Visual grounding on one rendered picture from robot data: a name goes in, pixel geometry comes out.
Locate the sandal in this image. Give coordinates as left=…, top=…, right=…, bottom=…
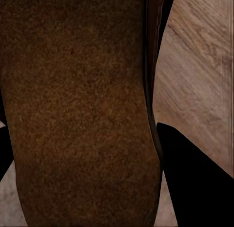
left=0, top=0, right=174, bottom=227

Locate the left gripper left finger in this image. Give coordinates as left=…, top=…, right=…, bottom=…
left=0, top=126, right=14, bottom=182

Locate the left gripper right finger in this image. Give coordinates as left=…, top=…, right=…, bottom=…
left=156, top=123, right=234, bottom=227

